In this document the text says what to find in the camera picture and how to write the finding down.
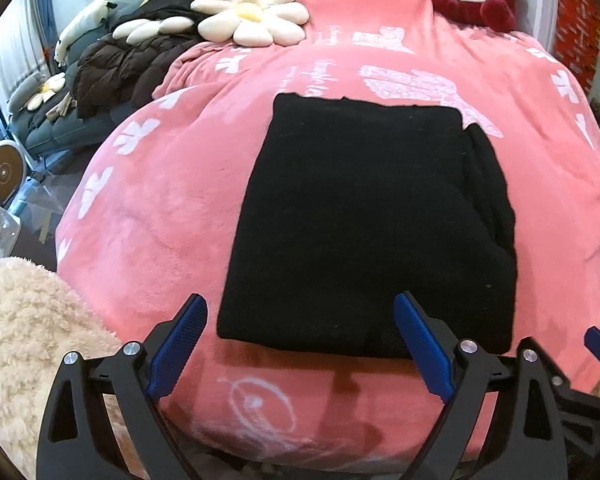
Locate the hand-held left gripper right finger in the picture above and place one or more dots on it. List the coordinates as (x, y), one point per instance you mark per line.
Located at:
(425, 350)

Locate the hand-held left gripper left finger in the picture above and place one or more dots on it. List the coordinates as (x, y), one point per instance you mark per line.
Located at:
(177, 350)

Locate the black knit garment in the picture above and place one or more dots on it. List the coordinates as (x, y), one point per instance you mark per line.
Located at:
(360, 220)

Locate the pink printed fleece blanket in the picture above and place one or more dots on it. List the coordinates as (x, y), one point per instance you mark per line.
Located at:
(170, 210)

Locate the cream fluffy fleece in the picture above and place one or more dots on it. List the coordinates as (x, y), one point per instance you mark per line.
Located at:
(30, 340)

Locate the glass side table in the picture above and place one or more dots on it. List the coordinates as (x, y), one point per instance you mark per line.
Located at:
(37, 207)

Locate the grey sofa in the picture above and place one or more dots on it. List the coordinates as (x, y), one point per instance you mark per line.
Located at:
(55, 132)

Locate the brown down jacket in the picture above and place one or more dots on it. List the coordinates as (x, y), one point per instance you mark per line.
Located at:
(115, 72)

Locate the small daisy pillow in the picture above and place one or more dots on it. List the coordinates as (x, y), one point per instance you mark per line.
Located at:
(45, 91)

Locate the white petal pillow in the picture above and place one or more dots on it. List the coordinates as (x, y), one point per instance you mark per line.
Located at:
(152, 27)

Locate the white plush animal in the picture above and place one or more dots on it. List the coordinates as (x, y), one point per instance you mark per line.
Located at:
(82, 25)

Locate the light curtain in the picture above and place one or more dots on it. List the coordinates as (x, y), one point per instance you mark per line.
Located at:
(20, 45)

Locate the large white daisy pillow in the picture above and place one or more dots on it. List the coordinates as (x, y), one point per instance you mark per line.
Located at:
(252, 12)

